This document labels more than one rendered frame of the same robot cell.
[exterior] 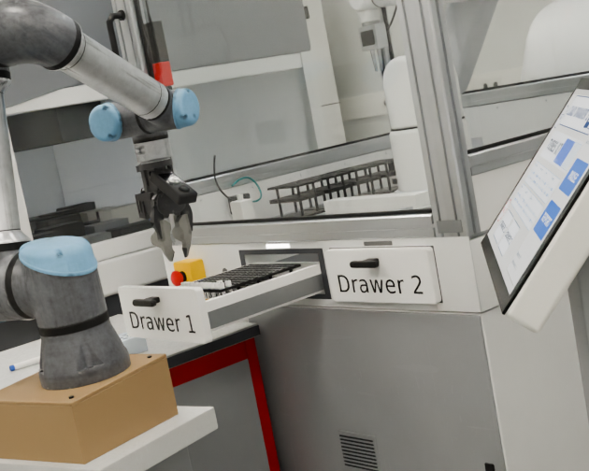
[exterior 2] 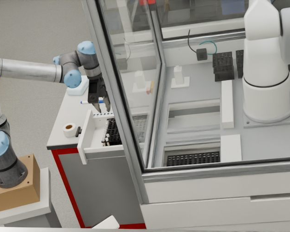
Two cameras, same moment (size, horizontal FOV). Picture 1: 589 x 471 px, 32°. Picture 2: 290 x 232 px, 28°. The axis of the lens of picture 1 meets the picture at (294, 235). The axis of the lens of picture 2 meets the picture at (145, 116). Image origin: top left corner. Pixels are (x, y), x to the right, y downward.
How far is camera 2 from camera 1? 2.32 m
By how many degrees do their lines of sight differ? 57
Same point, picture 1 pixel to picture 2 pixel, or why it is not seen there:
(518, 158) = (181, 178)
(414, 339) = not seen: hidden behind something
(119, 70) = (24, 75)
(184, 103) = (67, 81)
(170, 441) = (23, 215)
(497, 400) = not seen: outside the picture
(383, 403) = not seen: hidden behind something
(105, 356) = (5, 182)
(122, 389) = (8, 194)
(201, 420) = (41, 210)
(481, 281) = (148, 219)
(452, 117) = (129, 160)
